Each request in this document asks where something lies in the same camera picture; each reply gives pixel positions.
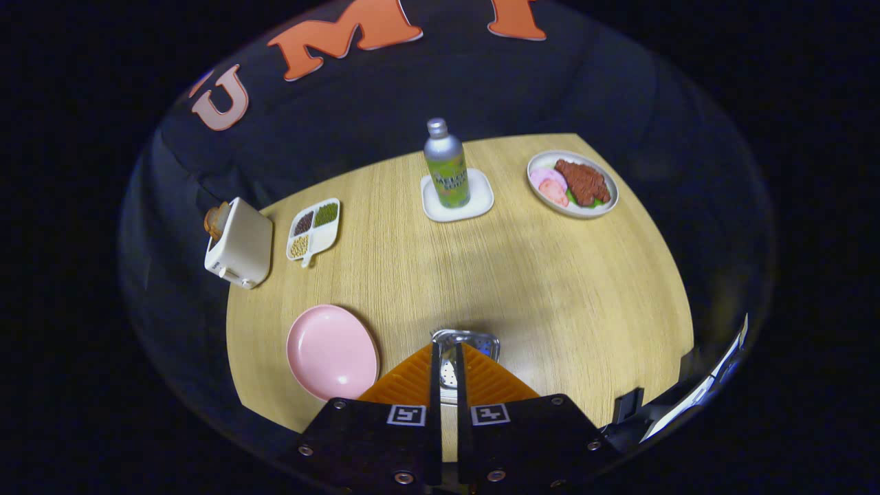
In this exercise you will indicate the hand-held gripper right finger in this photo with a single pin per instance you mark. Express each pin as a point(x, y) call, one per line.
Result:
point(459, 385)

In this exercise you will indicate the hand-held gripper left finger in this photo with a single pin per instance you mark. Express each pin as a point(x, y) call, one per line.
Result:
point(435, 385)

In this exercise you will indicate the perforated metal drain basket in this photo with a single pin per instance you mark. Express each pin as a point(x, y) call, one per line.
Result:
point(481, 342)

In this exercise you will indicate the pink round plate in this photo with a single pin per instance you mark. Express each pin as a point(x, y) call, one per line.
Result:
point(330, 354)

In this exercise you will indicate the white divided bean tray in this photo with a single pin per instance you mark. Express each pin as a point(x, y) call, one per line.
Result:
point(323, 237)

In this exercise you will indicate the white square coaster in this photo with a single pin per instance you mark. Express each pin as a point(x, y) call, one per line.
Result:
point(481, 199)

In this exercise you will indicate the white oval food plate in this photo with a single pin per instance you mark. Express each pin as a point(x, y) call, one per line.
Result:
point(573, 212)

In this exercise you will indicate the pink ham slices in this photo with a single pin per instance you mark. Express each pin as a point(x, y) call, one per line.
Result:
point(548, 182)

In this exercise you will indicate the green soda bottle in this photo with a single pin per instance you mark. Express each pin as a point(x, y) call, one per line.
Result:
point(443, 158)

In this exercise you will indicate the cream white toaster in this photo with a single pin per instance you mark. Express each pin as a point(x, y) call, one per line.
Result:
point(247, 240)

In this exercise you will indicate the brown meat piece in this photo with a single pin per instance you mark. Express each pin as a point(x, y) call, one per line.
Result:
point(584, 182)

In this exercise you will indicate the toast slice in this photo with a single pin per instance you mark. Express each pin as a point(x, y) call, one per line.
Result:
point(216, 220)

